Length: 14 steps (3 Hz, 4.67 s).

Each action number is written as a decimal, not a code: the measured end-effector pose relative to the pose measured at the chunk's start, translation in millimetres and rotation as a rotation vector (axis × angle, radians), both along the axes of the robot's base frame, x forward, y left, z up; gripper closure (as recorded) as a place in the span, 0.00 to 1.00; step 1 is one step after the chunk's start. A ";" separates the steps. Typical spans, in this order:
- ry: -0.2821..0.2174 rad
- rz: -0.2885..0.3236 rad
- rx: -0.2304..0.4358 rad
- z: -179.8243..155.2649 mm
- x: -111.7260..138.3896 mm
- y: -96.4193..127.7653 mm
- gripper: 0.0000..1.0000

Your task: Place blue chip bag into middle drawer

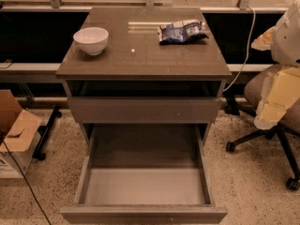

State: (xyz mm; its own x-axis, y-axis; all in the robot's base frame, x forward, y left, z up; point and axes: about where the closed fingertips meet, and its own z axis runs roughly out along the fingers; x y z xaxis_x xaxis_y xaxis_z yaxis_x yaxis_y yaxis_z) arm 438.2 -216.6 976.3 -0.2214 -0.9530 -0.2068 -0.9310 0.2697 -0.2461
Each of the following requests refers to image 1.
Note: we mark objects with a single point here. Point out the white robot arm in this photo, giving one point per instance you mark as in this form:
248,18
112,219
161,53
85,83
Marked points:
285,47

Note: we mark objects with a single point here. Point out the closed grey top drawer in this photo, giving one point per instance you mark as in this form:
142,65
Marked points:
143,110

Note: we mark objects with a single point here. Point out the open grey middle drawer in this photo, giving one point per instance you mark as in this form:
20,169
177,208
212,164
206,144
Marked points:
136,174

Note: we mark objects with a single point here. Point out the open cardboard box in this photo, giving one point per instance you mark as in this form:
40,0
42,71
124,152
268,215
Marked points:
19,136

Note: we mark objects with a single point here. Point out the grey drawer cabinet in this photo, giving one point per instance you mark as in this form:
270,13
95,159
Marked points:
135,65

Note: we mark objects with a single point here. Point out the blue chip bag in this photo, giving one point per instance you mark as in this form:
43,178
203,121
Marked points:
181,32

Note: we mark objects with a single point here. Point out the black stand foot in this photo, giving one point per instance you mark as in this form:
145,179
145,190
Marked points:
43,131

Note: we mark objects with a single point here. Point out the white ceramic bowl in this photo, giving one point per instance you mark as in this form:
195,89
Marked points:
92,40

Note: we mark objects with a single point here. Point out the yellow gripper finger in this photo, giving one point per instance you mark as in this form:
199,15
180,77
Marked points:
263,42
280,91

